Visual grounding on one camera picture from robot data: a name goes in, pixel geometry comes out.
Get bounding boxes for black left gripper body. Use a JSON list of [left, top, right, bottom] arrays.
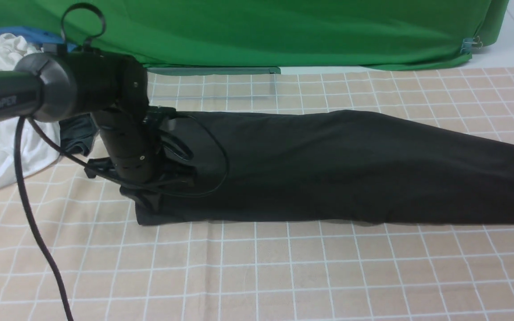
[[84, 156, 196, 213]]

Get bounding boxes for dark gray long-sleeve shirt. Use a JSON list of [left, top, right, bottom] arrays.
[[135, 110, 514, 226]]

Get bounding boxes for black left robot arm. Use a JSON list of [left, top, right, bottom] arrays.
[[0, 51, 196, 209]]

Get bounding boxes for dark gray crumpled garment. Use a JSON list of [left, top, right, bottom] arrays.
[[59, 114, 98, 157]]

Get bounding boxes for beige checkered tablecloth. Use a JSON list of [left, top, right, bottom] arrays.
[[0, 67, 514, 321]]

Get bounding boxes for green metal base bar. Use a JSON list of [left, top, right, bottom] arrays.
[[147, 66, 282, 77]]

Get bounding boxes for blue garment in pile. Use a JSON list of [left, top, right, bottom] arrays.
[[0, 26, 64, 51]]

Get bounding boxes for white crumpled garment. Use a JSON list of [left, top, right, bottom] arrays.
[[0, 33, 59, 189]]

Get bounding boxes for green backdrop cloth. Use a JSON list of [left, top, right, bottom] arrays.
[[0, 0, 510, 74]]

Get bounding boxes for blue binder clip lower right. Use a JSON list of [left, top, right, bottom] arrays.
[[460, 36, 483, 55]]

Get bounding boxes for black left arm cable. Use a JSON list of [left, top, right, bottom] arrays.
[[14, 2, 230, 321]]

